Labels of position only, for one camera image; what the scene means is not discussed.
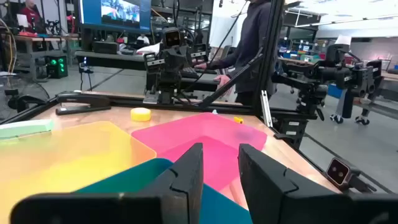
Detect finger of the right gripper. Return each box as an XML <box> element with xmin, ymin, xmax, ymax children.
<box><xmin>143</xmin><ymin>52</ymin><xmax>166</xmax><ymax>77</ymax></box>
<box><xmin>188</xmin><ymin>43</ymin><xmax>208</xmax><ymax>65</ymax></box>

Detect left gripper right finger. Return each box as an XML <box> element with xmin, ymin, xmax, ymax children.
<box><xmin>238</xmin><ymin>142</ymin><xmax>398</xmax><ymax>224</ymax></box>

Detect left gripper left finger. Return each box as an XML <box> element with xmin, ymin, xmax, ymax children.
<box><xmin>9</xmin><ymin>142</ymin><xmax>205</xmax><ymax>224</ymax></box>

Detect yellow tape roll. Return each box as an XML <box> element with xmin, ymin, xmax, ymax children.
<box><xmin>130</xmin><ymin>107</ymin><xmax>152</xmax><ymax>123</ymax></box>

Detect black stapler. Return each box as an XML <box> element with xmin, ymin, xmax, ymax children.
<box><xmin>55</xmin><ymin>90</ymin><xmax>112</xmax><ymax>116</ymax></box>

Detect mint green stapler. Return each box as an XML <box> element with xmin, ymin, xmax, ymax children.
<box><xmin>0</xmin><ymin>119</ymin><xmax>55</xmax><ymax>141</ymax></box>

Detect long black bench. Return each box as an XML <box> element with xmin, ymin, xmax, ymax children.
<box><xmin>74</xmin><ymin>50</ymin><xmax>220</xmax><ymax>93</ymax></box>

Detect black box speaker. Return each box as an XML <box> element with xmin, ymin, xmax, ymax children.
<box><xmin>91</xmin><ymin>40</ymin><xmax>121</xmax><ymax>54</ymax></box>

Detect person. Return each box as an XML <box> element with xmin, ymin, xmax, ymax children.
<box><xmin>194</xmin><ymin>0</ymin><xmax>282</xmax><ymax>106</ymax></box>
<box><xmin>19</xmin><ymin>0</ymin><xmax>41</xmax><ymax>34</ymax></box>

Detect blue plastic bin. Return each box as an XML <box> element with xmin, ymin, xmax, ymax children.
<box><xmin>74</xmin><ymin>157</ymin><xmax>253</xmax><ymax>224</ymax></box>

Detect pink translucent plastic bin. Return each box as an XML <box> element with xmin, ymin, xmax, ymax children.
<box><xmin>131</xmin><ymin>112</ymin><xmax>268</xmax><ymax>192</ymax></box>

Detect large monitor screen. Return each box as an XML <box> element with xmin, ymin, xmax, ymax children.
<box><xmin>79</xmin><ymin>0</ymin><xmax>152</xmax><ymax>34</ymax></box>

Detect blue storage crates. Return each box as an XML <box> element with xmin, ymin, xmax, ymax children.
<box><xmin>278</xmin><ymin>37</ymin><xmax>327</xmax><ymax>63</ymax></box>

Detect computer with green lights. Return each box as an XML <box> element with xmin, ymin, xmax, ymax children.
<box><xmin>45</xmin><ymin>55</ymin><xmax>69</xmax><ymax>79</ymax></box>

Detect yellow translucent plastic bin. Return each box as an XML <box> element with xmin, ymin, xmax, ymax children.
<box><xmin>0</xmin><ymin>120</ymin><xmax>157</xmax><ymax>224</ymax></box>

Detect workbench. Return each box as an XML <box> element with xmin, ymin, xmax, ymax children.
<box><xmin>12</xmin><ymin>32</ymin><xmax>80</xmax><ymax>82</ymax></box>

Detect black robot rig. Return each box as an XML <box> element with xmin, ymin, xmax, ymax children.
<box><xmin>272</xmin><ymin>43</ymin><xmax>384</xmax><ymax>125</ymax></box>

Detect black floor fan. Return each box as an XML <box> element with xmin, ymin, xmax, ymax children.
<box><xmin>0</xmin><ymin>73</ymin><xmax>50</xmax><ymax>121</ymax></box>

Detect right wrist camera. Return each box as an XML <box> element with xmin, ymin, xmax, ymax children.
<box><xmin>161</xmin><ymin>26</ymin><xmax>184</xmax><ymax>50</ymax></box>

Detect black hanging cable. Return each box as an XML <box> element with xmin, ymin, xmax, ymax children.
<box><xmin>183</xmin><ymin>0</ymin><xmax>249</xmax><ymax>94</ymax></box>

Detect black aluminium table frame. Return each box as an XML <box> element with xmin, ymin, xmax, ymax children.
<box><xmin>0</xmin><ymin>0</ymin><xmax>392</xmax><ymax>194</ymax></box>

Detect table-level camera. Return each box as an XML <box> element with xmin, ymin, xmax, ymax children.
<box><xmin>325</xmin><ymin>157</ymin><xmax>377</xmax><ymax>194</ymax></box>

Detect white metal bracket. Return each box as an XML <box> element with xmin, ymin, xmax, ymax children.
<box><xmin>260</xmin><ymin>90</ymin><xmax>274</xmax><ymax>128</ymax></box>

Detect yellow cable bundle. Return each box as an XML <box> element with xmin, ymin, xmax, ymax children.
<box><xmin>0</xmin><ymin>18</ymin><xmax>18</xmax><ymax>75</ymax></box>

